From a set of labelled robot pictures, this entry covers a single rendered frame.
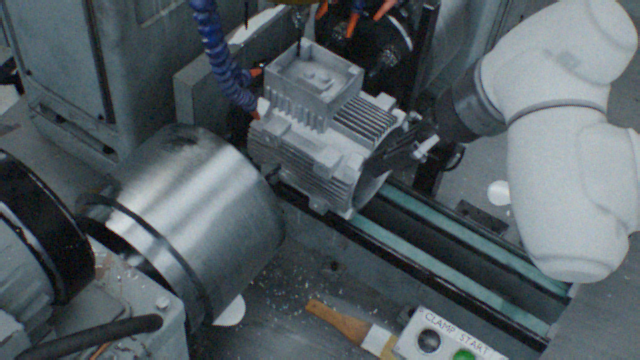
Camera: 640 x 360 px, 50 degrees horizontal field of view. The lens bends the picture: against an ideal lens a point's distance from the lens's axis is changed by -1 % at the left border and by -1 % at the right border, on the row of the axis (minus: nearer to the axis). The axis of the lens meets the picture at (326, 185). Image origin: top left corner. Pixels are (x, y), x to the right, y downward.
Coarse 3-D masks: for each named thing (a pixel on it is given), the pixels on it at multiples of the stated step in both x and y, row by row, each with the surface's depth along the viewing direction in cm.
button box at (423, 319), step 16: (416, 320) 90; (432, 320) 89; (400, 336) 89; (416, 336) 89; (448, 336) 88; (464, 336) 88; (400, 352) 88; (416, 352) 88; (448, 352) 88; (480, 352) 87; (496, 352) 87
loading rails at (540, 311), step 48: (288, 192) 120; (384, 192) 123; (336, 240) 121; (384, 240) 116; (432, 240) 122; (480, 240) 118; (384, 288) 121; (432, 288) 113; (480, 288) 112; (528, 288) 115; (576, 288) 112; (480, 336) 114; (528, 336) 107
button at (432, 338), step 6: (426, 330) 88; (432, 330) 88; (420, 336) 88; (426, 336) 88; (432, 336) 88; (438, 336) 88; (420, 342) 88; (426, 342) 88; (432, 342) 88; (438, 342) 88; (420, 348) 88; (426, 348) 87; (432, 348) 87; (438, 348) 87
